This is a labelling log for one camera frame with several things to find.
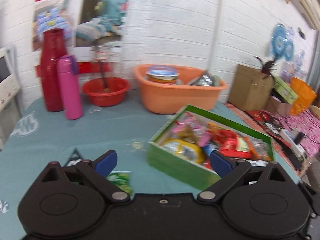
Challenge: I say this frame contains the dark purple plant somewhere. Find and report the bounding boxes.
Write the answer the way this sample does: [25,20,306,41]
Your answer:
[254,56,277,76]

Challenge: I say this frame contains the yellow corn snack pack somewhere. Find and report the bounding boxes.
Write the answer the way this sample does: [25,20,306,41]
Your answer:
[162,139,205,164]

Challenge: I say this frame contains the green cardboard box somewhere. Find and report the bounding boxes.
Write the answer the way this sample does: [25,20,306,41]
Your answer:
[147,105,274,190]

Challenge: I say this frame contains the bedding poster on wall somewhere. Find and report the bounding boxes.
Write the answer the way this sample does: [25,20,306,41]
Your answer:
[32,0,129,51]

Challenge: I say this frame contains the green peas snack bag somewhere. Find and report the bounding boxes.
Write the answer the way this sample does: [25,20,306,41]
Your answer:
[106,171,134,196]

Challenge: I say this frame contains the orange plastic basin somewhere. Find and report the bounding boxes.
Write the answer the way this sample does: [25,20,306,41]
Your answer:
[133,64,228,114]

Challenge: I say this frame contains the orange plastic bag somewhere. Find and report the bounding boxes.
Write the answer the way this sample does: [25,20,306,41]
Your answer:
[290,77,317,115]

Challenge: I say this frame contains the red potato chips bag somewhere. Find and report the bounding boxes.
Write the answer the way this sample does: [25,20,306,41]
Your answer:
[217,129,252,159]

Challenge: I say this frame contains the orange apple chips bag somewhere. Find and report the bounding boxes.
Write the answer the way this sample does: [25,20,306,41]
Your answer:
[207,122,226,136]

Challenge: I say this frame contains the steel bowl in basin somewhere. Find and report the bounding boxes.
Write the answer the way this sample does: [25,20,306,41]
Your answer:
[187,71,221,87]

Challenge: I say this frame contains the brown cardboard box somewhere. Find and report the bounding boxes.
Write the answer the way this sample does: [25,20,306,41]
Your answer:
[227,64,274,112]

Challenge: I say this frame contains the red plastic basket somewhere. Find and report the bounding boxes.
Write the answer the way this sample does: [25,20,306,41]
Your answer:
[82,77,130,107]

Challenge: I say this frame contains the dark red thermos jug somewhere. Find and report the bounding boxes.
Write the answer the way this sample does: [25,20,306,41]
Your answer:
[40,28,67,112]

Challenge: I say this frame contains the stacked bowls with blue lid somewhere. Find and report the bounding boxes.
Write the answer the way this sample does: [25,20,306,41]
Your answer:
[146,65,179,85]

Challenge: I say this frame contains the blue round wall decoration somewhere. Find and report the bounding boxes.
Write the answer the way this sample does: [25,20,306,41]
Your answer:
[269,23,295,62]

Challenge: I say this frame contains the pink dried fruit snack bag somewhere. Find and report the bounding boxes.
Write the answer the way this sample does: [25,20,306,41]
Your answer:
[171,112,212,147]

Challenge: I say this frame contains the pink thermos bottle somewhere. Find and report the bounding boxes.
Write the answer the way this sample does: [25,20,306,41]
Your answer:
[57,55,83,120]

